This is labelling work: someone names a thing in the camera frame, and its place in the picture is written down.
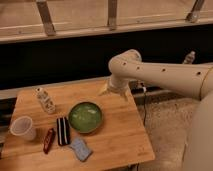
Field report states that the right metal bracket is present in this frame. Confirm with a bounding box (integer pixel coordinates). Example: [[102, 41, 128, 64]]
[[186, 0, 205, 23]]

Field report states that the left metal bracket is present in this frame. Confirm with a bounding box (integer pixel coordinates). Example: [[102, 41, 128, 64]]
[[36, 0, 56, 36]]

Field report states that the standing clear bottle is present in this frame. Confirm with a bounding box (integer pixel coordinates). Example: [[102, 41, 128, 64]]
[[183, 51, 195, 64]]

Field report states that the black white striped case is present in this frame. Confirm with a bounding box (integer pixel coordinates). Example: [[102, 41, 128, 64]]
[[56, 117, 70, 146]]

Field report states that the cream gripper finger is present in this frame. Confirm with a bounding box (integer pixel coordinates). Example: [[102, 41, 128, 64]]
[[99, 84, 109, 96], [121, 91, 128, 101]]

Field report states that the clear plastic cup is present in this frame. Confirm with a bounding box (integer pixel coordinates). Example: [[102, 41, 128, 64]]
[[10, 116, 36, 141]]

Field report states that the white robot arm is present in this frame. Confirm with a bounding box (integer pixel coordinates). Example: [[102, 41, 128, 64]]
[[100, 49, 213, 171]]

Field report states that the lying clear plastic bottle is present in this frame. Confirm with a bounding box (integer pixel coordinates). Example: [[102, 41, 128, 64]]
[[36, 87, 56, 114]]

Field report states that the middle metal bracket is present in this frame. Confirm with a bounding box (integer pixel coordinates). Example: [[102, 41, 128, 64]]
[[107, 0, 117, 30]]

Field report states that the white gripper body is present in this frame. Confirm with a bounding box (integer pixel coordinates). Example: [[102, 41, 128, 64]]
[[107, 76, 128, 94]]

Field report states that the blue sponge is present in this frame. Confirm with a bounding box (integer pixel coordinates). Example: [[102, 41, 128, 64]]
[[69, 137, 93, 162]]

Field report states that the metal bracket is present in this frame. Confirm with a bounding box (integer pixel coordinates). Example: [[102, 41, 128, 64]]
[[107, 0, 117, 30], [36, 0, 56, 36], [186, 0, 205, 23]]

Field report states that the green ceramic bowl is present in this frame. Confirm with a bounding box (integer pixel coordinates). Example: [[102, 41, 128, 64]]
[[68, 102, 103, 133]]

